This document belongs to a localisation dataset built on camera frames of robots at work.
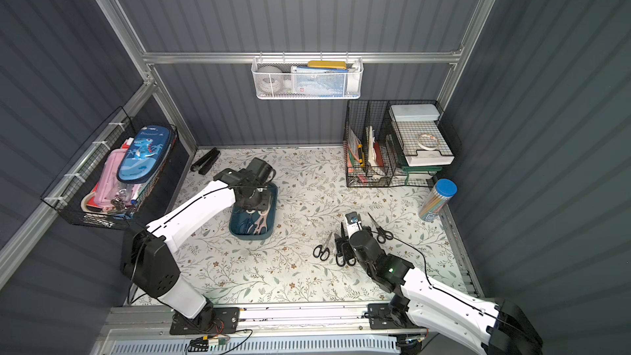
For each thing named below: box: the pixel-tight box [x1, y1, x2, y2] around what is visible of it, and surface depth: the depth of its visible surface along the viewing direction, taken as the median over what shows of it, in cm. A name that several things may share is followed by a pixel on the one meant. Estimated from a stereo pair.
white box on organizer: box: [390, 104, 441, 122], surface depth 104 cm
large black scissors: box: [334, 221, 357, 268], surface depth 74 cm
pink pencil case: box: [94, 148, 130, 209], surface depth 69 cm
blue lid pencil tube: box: [419, 178, 458, 223], surface depth 86 cm
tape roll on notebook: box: [418, 133, 438, 151], surface depth 96 cm
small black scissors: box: [313, 231, 333, 262], surface depth 89 cm
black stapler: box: [190, 147, 222, 176], surface depth 114 cm
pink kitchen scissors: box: [253, 201, 272, 236], surface depth 95 cm
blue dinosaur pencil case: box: [116, 124, 178, 185], surface depth 71 cm
